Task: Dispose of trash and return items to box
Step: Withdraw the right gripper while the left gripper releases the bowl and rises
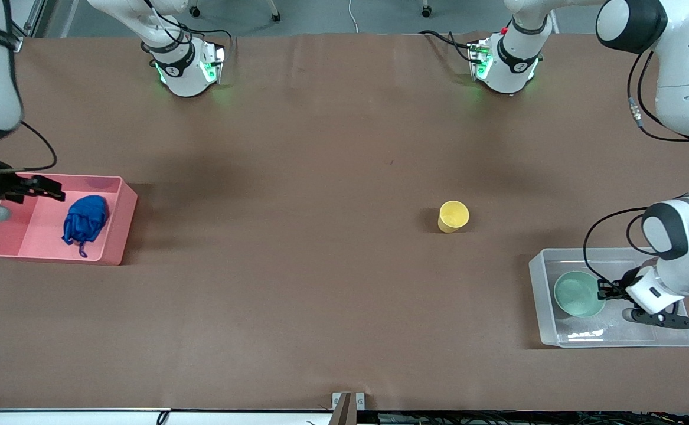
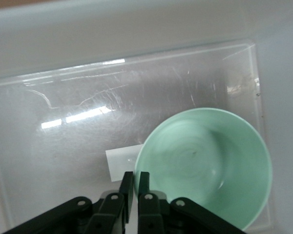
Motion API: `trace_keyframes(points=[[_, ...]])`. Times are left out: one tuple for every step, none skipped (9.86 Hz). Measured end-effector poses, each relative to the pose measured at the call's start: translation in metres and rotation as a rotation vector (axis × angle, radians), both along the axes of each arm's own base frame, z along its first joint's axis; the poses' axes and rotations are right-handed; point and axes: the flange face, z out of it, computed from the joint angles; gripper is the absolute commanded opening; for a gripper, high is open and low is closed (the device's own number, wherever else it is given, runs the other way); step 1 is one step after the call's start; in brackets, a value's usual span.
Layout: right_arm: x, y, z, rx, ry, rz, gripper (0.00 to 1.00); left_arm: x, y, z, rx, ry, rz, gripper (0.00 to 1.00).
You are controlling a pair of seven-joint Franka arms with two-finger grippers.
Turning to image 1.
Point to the mint green bowl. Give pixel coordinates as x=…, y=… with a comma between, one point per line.
x=577, y=294

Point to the blue glove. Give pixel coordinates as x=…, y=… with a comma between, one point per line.
x=87, y=215

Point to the yellow cup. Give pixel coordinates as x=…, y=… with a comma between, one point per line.
x=453, y=215

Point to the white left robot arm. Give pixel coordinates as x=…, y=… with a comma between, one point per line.
x=686, y=71

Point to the clear plastic box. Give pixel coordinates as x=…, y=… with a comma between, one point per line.
x=592, y=333

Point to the pink plastic box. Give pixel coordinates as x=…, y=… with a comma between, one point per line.
x=117, y=236

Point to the brown paper table cover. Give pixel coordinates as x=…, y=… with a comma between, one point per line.
x=320, y=236

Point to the aluminium frame profile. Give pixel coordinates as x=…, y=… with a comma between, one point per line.
x=36, y=15

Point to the metal table edge bracket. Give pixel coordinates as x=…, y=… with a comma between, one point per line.
x=344, y=407

